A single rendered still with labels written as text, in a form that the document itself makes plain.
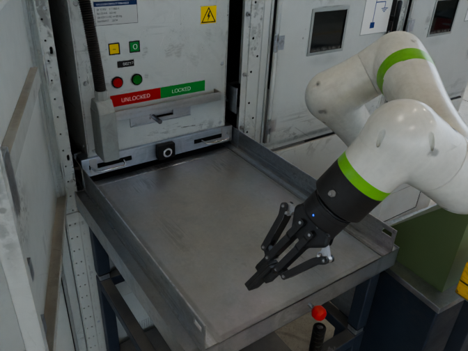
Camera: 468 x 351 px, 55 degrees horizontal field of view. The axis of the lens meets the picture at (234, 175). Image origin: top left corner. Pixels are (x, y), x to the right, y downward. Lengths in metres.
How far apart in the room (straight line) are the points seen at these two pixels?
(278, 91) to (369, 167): 1.00
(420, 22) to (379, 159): 1.52
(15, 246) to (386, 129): 0.54
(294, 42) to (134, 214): 0.79
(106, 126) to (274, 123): 0.66
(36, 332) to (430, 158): 0.66
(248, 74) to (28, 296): 1.03
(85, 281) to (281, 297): 0.78
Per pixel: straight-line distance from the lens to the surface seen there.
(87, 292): 1.64
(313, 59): 1.69
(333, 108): 1.07
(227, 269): 1.08
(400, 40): 1.05
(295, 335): 2.10
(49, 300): 1.07
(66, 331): 1.70
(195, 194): 1.34
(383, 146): 0.64
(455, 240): 1.22
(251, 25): 1.50
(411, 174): 0.67
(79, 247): 1.51
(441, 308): 1.27
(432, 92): 0.89
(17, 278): 0.76
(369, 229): 1.24
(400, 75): 0.95
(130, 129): 1.43
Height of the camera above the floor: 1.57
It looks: 30 degrees down
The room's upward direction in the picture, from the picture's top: 3 degrees clockwise
